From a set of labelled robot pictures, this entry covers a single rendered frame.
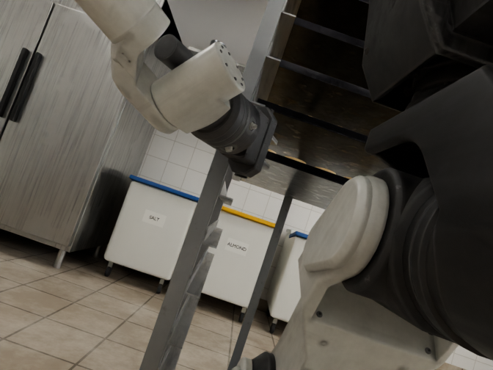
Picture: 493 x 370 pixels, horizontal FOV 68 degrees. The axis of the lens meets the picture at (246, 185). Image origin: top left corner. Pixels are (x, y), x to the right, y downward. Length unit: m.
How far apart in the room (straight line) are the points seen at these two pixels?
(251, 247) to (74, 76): 1.72
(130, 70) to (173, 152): 3.06
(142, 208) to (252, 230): 0.82
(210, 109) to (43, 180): 2.40
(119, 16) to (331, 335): 0.38
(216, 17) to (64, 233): 2.39
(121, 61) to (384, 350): 0.41
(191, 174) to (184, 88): 3.00
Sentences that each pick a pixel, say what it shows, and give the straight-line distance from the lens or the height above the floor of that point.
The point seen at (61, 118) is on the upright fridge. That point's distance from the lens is 2.83.
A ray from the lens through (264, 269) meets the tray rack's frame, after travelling 1.31.
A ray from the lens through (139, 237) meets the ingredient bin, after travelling 2.82.
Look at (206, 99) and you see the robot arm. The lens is 0.44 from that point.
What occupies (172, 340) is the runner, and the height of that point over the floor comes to 0.50.
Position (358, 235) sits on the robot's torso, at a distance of 0.29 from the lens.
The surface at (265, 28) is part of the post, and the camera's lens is 0.74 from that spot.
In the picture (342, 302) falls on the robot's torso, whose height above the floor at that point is 0.69.
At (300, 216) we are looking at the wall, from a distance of 3.41.
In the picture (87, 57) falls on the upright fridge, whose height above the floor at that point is 1.43.
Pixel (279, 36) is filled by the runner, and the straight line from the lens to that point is 0.83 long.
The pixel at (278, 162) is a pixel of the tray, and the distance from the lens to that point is 0.68.
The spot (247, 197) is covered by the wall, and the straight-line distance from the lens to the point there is 3.38.
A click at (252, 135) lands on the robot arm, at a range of 0.53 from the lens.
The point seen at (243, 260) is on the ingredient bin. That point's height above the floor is 0.44.
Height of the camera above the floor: 0.75
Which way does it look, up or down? 5 degrees up
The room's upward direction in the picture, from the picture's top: 19 degrees clockwise
